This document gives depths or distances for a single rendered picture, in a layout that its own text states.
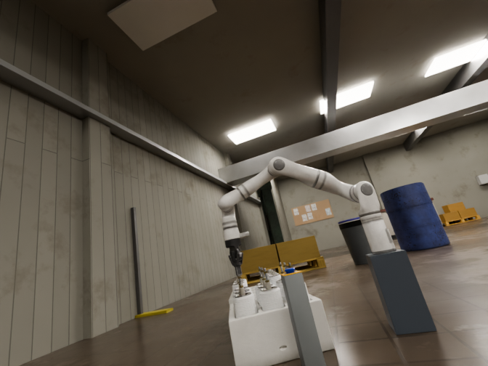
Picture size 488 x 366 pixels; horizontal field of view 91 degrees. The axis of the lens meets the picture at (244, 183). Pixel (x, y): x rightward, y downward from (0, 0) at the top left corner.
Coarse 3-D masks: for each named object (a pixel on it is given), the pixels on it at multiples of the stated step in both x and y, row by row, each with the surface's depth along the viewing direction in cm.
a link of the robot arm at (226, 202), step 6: (234, 192) 114; (240, 192) 113; (222, 198) 112; (228, 198) 112; (234, 198) 112; (240, 198) 114; (222, 204) 111; (228, 204) 111; (234, 204) 112; (222, 210) 112; (228, 210) 113
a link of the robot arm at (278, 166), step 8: (272, 160) 113; (280, 160) 113; (288, 160) 114; (272, 168) 113; (280, 168) 112; (288, 168) 112; (296, 168) 113; (304, 168) 113; (312, 168) 114; (296, 176) 113; (304, 176) 112; (312, 176) 112; (312, 184) 114
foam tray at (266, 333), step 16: (256, 304) 115; (320, 304) 97; (240, 320) 94; (256, 320) 94; (272, 320) 95; (288, 320) 95; (320, 320) 95; (240, 336) 93; (256, 336) 93; (272, 336) 93; (288, 336) 93; (320, 336) 94; (240, 352) 91; (256, 352) 91; (272, 352) 91; (288, 352) 92
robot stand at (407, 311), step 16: (368, 256) 105; (384, 256) 100; (400, 256) 98; (384, 272) 99; (400, 272) 97; (384, 288) 98; (400, 288) 96; (416, 288) 94; (384, 304) 101; (400, 304) 95; (416, 304) 93; (400, 320) 94; (416, 320) 92; (432, 320) 90
